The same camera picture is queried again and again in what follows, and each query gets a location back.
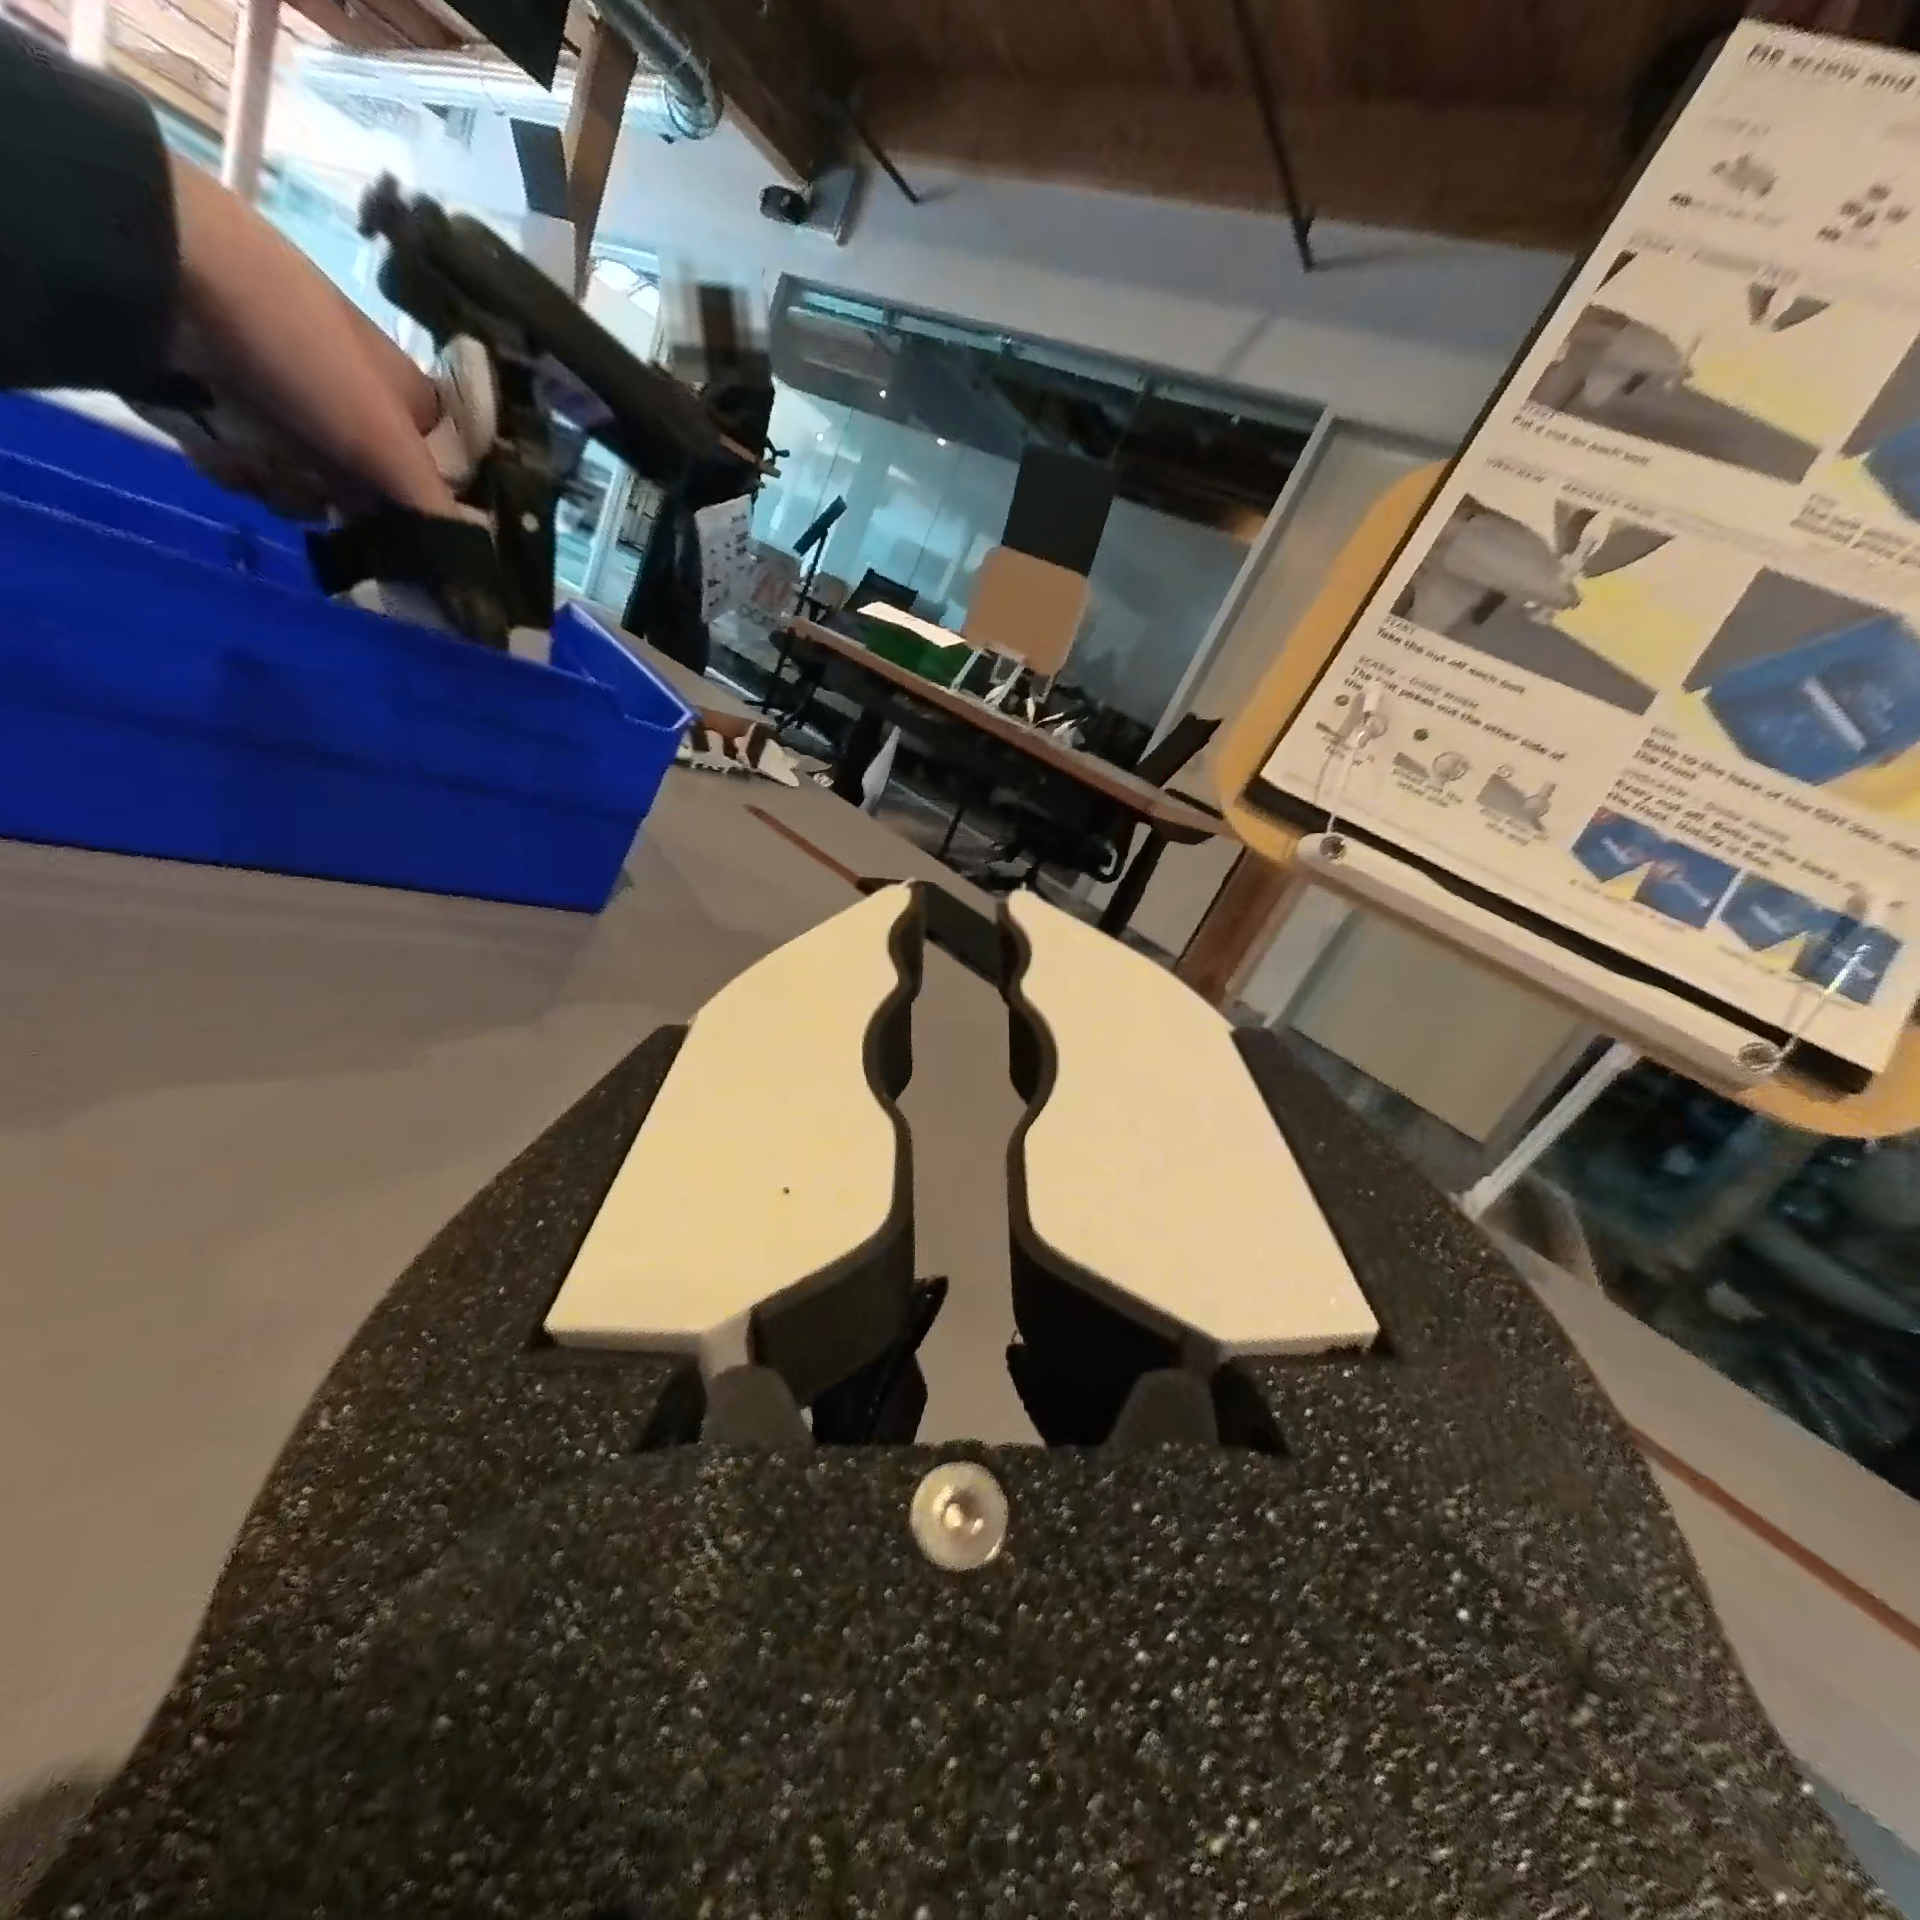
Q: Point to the ceiling security camera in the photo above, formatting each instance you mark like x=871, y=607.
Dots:
x=809, y=203

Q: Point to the printed instruction sheet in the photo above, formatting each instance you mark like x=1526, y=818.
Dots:
x=1651, y=451

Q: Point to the wooden desk with black legs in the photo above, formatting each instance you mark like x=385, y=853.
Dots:
x=1109, y=780

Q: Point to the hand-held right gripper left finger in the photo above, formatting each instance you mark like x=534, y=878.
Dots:
x=721, y=1171

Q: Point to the tan board panel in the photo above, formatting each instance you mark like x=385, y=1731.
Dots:
x=1028, y=617

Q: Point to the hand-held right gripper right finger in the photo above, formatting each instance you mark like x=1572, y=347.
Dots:
x=1185, y=1185

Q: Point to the blue plastic bin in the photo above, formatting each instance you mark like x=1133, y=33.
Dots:
x=300, y=751

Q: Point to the metal ventilation duct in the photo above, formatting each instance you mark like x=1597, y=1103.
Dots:
x=662, y=67

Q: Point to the person's left hand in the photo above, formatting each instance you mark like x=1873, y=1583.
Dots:
x=300, y=330

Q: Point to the green box with white lid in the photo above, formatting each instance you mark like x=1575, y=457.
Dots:
x=916, y=638

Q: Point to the black and white patterned object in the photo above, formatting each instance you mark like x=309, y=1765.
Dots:
x=750, y=751

